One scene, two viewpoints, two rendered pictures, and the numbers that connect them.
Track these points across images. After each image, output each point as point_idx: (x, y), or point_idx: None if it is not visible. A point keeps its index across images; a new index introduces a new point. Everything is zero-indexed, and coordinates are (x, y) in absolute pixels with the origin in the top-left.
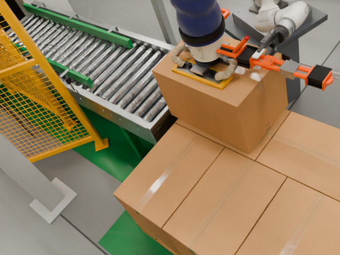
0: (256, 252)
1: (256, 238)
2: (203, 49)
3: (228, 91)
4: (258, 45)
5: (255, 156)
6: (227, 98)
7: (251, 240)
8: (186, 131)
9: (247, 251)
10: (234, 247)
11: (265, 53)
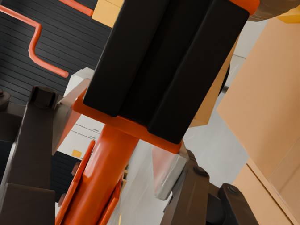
0: (250, 202)
1: (262, 206)
2: None
3: (270, 55)
4: (42, 90)
5: None
6: (248, 66)
7: (262, 198)
8: None
9: (254, 191)
10: (261, 174)
11: (176, 201)
